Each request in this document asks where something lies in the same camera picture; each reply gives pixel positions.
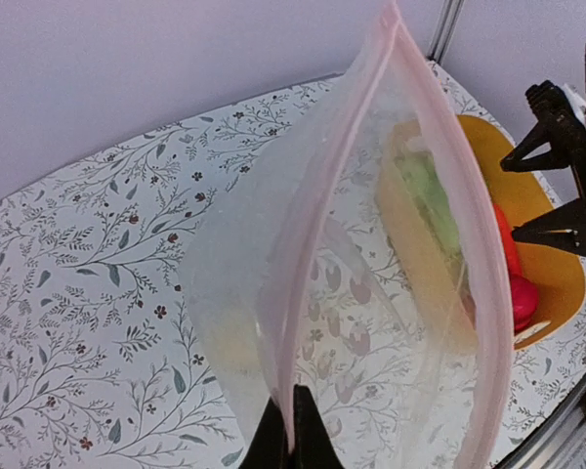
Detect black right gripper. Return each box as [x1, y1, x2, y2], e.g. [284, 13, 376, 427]
[500, 80, 586, 256]

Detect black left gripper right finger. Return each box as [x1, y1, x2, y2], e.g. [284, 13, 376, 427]
[289, 385, 344, 469]

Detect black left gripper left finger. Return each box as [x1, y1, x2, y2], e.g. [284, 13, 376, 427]
[239, 399, 289, 469]

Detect red toy bell pepper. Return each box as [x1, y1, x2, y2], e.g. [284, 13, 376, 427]
[510, 275, 539, 332]

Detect clear zip top bag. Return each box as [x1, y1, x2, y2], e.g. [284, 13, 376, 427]
[179, 1, 514, 468]

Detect orange toy carrot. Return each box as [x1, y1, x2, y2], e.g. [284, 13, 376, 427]
[493, 203, 523, 277]

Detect yellow plastic basket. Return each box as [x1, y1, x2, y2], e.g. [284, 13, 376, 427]
[457, 114, 586, 350]

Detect green toy grape bunch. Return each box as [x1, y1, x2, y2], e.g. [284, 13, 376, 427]
[395, 151, 461, 258]

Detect floral patterned table mat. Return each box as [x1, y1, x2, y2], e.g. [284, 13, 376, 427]
[0, 79, 586, 468]

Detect right aluminium corner post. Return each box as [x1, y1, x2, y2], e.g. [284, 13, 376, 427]
[427, 0, 465, 64]

